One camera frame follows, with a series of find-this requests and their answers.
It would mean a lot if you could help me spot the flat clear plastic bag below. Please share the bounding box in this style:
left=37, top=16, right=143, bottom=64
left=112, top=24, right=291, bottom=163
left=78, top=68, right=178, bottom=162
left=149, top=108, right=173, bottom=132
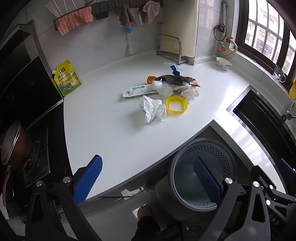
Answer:
left=162, top=62, right=179, bottom=76

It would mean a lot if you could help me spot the white patterned bowl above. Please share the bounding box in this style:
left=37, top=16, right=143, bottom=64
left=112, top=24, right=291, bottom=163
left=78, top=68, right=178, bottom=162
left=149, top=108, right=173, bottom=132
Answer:
left=216, top=57, right=232, bottom=71

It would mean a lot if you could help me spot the yellow green pouch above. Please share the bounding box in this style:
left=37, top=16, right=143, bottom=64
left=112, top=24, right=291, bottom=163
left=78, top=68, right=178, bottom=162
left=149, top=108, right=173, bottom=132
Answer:
left=51, top=60, right=82, bottom=97

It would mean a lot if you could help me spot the person's leg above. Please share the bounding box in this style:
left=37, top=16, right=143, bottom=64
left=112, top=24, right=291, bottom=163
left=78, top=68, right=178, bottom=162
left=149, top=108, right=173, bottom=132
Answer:
left=134, top=205, right=185, bottom=241

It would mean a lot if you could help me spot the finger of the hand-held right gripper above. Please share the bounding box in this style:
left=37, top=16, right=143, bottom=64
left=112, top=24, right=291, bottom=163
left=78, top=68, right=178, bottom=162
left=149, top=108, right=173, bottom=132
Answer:
left=251, top=165, right=277, bottom=193
left=276, top=159, right=296, bottom=187

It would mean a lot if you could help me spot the clear glass mug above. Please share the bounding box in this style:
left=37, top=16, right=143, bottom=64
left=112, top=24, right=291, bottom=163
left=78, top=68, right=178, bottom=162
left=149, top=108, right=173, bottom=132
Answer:
left=273, top=65, right=287, bottom=83

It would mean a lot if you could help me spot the pink rag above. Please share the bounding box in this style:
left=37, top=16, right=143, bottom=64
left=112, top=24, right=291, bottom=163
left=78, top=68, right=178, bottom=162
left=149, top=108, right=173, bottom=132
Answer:
left=138, top=0, right=160, bottom=25

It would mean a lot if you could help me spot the steel countertop rack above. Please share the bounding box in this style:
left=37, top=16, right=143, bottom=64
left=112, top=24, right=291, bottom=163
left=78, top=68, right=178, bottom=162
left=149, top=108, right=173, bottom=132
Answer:
left=156, top=34, right=188, bottom=65

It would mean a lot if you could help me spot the yellow bottle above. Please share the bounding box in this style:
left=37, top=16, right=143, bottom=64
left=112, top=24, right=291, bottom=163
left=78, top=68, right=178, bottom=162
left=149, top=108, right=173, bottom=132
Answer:
left=289, top=77, right=296, bottom=101

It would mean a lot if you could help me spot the dark framed window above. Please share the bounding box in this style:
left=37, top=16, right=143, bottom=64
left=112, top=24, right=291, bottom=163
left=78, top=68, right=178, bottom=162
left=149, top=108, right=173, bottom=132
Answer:
left=236, top=0, right=296, bottom=88

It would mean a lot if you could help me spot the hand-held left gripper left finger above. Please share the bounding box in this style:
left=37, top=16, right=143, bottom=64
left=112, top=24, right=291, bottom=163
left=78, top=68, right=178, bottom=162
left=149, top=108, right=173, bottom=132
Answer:
left=25, top=155, right=103, bottom=241

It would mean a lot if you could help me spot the brown frying pan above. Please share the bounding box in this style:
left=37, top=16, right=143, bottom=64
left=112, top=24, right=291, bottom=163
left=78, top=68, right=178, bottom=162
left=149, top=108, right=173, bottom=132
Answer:
left=0, top=120, right=33, bottom=207

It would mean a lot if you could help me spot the beige gas hose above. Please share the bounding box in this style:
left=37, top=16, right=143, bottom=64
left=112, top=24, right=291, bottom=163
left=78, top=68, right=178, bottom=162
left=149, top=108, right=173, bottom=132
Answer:
left=223, top=41, right=238, bottom=58

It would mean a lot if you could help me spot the grey perforated waste bin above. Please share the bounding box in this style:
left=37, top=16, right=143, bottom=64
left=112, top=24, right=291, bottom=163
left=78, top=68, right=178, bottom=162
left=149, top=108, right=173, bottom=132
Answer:
left=154, top=138, right=238, bottom=212

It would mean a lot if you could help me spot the dark grey cloth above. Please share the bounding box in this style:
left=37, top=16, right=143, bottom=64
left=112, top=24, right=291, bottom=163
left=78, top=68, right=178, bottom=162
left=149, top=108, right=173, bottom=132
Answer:
left=158, top=74, right=192, bottom=87

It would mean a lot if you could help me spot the dark wall rail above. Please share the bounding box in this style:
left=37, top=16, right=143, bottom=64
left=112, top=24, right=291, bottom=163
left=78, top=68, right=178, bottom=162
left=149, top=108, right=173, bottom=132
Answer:
left=53, top=0, right=148, bottom=32

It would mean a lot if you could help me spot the white tissue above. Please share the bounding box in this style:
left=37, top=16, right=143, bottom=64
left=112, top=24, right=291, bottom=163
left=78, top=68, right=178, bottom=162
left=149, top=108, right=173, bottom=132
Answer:
left=139, top=95, right=167, bottom=124

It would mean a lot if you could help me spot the steel faucet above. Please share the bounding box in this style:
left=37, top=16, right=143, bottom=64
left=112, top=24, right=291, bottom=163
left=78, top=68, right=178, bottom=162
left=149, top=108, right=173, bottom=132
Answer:
left=280, top=102, right=296, bottom=123

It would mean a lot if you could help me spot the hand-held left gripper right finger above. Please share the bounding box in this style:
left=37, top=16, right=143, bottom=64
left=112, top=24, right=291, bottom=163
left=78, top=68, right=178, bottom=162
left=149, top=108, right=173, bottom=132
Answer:
left=193, top=156, right=266, bottom=241

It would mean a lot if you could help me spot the dark kitchen sink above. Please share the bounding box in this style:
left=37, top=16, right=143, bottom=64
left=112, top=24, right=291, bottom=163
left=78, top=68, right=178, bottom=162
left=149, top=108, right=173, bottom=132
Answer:
left=227, top=85, right=296, bottom=167

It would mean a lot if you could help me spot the brown rag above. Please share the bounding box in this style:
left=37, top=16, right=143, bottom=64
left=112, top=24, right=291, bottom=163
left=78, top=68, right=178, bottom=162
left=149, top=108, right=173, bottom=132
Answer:
left=119, top=5, right=139, bottom=27

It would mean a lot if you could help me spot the clear plastic bag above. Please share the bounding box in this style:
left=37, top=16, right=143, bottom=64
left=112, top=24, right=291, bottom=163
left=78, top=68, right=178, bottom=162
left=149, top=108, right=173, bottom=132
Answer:
left=151, top=80, right=174, bottom=100
left=162, top=62, right=179, bottom=76

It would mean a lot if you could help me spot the long white green box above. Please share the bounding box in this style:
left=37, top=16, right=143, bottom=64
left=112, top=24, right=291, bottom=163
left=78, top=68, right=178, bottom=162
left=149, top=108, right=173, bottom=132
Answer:
left=122, top=85, right=160, bottom=97

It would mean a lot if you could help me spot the white bottle brush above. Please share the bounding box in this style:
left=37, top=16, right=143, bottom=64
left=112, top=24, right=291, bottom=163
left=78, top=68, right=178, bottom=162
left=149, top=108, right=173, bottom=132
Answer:
left=125, top=27, right=135, bottom=55

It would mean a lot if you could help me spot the black range hood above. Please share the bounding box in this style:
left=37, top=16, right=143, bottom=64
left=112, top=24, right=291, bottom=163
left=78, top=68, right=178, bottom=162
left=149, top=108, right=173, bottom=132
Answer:
left=0, top=20, right=64, bottom=130

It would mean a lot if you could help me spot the red snack wrapper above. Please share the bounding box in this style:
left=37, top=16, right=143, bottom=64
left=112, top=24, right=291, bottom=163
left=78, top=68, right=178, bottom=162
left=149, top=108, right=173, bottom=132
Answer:
left=188, top=77, right=201, bottom=88

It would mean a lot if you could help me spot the white wrapper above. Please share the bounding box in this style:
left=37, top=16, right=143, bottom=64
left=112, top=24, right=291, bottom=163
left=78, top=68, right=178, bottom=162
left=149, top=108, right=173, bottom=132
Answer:
left=179, top=85, right=200, bottom=104

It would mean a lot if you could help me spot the pink textured cloth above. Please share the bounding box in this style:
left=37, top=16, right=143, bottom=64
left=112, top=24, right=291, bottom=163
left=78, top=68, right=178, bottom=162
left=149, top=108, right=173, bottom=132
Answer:
left=56, top=6, right=94, bottom=36

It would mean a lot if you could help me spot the yellow plastic lid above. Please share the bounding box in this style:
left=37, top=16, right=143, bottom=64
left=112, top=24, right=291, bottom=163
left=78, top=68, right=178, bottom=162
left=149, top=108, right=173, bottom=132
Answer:
left=166, top=96, right=188, bottom=114

